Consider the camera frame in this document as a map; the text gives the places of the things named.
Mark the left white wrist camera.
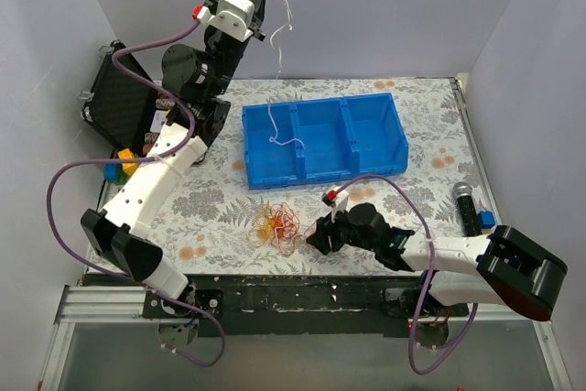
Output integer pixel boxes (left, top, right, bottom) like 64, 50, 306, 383
192, 0, 255, 42

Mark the green toy brick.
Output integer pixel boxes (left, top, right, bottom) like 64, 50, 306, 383
113, 172, 128, 186

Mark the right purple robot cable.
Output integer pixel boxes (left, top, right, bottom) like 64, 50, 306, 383
336, 174, 480, 376

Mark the yellow cable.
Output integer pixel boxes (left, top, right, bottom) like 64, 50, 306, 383
246, 207, 280, 245

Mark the blue three-compartment plastic bin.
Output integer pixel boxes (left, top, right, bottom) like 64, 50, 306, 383
242, 92, 409, 190

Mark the blue toy brick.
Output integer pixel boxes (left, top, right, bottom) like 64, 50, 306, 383
103, 163, 121, 182

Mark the floral patterned table mat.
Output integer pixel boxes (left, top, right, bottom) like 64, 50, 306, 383
148, 78, 493, 276

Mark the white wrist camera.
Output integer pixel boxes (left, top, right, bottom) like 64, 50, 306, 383
192, 0, 255, 42
321, 185, 349, 222

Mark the black microphone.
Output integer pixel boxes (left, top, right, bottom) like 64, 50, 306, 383
452, 181, 482, 237

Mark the yellow toy brick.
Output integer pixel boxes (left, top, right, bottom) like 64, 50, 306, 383
117, 148, 139, 177

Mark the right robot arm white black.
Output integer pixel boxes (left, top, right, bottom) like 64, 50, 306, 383
307, 203, 568, 321

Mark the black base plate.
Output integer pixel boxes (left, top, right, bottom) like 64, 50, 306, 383
81, 274, 471, 338

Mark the white cable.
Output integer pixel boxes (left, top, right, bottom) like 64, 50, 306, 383
261, 0, 303, 147

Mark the black poker chip case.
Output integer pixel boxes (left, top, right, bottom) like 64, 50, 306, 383
81, 40, 174, 157

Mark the small blue toy block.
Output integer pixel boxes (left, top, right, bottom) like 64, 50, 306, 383
477, 211, 496, 230

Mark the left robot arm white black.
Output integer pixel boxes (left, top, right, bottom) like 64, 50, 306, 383
81, 0, 266, 318

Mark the aluminium rail frame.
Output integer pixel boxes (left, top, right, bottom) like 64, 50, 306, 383
38, 276, 571, 390

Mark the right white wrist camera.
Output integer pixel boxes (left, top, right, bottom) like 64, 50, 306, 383
321, 185, 349, 222

